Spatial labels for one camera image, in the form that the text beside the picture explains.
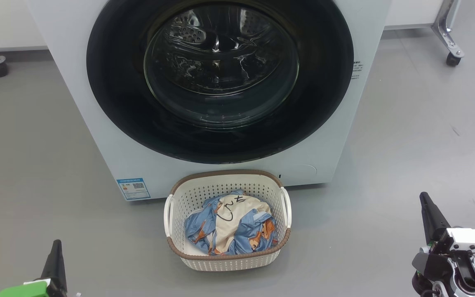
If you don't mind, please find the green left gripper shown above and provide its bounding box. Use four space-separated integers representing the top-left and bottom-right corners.
0 240 68 297

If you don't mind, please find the blue cartoon print garment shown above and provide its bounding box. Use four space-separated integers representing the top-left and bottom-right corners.
184 189 280 256

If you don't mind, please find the cream garment with black print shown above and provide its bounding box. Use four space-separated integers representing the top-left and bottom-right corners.
214 195 272 253

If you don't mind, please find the glass washing machine door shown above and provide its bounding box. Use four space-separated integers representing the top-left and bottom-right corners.
86 0 354 165

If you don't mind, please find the white front-load washing machine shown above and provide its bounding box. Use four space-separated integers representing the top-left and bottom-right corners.
25 0 393 202

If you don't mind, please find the stainless steel washing machine drum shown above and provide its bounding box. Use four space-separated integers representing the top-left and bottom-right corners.
155 0 292 83

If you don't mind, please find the blue energy label sticker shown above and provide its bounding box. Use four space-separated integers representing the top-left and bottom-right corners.
116 178 151 201

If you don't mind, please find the cream perforated basket brown rim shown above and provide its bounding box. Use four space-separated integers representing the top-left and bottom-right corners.
164 169 292 272

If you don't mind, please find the white partition panel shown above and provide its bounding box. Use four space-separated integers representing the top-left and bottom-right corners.
384 0 445 30

